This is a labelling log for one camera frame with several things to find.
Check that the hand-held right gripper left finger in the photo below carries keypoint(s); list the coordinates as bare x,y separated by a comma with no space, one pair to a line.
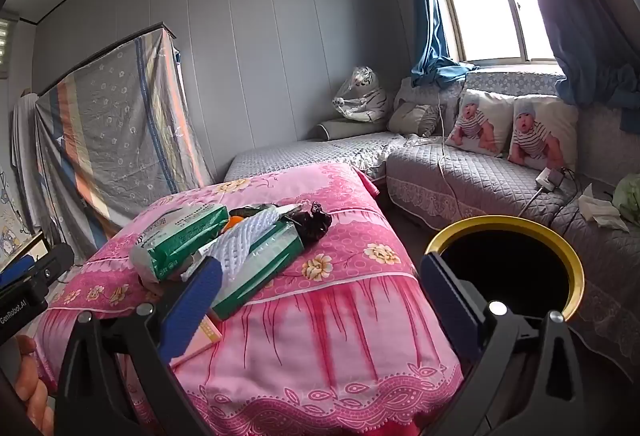
192,311

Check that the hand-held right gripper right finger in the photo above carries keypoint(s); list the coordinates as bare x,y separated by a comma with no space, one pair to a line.
450,306

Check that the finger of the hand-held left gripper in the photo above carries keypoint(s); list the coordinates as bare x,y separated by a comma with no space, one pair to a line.
57,258

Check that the pink cardboard box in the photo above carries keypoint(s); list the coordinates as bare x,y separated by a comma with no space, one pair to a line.
205,335

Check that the black bin with gold rim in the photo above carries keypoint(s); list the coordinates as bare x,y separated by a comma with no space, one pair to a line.
510,261

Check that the bulging green tissue packet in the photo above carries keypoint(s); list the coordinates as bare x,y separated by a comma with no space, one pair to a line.
175,236

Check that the orange peel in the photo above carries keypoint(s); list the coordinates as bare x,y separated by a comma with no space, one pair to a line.
231,222

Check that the black plastic bag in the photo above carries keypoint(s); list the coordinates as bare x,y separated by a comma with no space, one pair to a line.
310,221

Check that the person's left hand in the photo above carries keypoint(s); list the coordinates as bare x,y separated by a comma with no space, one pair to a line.
32,391

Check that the pink floral blanket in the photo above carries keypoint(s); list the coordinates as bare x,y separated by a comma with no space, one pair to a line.
325,316

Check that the striped floral cloth cover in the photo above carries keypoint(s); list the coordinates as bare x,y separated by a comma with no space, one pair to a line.
110,131

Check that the white power adapter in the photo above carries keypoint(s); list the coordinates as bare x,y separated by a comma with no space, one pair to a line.
549,178

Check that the white tissues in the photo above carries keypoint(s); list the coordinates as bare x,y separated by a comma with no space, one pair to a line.
597,208

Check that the baby print pillow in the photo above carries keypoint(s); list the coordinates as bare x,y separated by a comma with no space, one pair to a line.
480,121
542,133

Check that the grey pillow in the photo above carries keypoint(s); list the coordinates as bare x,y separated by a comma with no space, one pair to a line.
412,120

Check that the grey bolster cushion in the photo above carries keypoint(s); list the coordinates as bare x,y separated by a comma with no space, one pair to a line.
350,128

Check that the green plastic bag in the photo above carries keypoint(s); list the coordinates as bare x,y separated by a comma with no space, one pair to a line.
630,198

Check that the crumpled grey bag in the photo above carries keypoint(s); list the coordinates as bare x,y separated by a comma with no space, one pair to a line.
362,96

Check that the purple blue curtain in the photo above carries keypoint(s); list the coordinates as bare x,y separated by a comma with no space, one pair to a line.
575,6

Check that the wall poster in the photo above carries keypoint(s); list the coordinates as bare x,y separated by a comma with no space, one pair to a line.
12,216

